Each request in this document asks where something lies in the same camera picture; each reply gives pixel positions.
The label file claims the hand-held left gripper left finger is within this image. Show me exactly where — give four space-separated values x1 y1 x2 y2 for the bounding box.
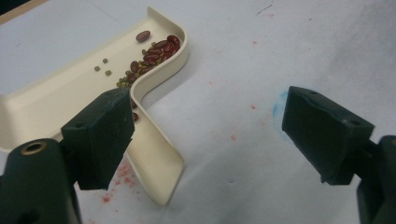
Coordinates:
0 87 135 224

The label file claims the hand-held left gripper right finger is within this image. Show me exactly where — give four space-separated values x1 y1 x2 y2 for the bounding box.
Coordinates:
281 85 396 224

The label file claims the cream plastic dustpan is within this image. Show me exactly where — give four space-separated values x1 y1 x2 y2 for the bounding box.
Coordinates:
0 6 190 208

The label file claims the pile of mixed beans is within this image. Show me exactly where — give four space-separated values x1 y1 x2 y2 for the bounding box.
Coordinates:
93 30 181 123

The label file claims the wooden table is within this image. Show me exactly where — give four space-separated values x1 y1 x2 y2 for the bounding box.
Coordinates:
0 0 49 26

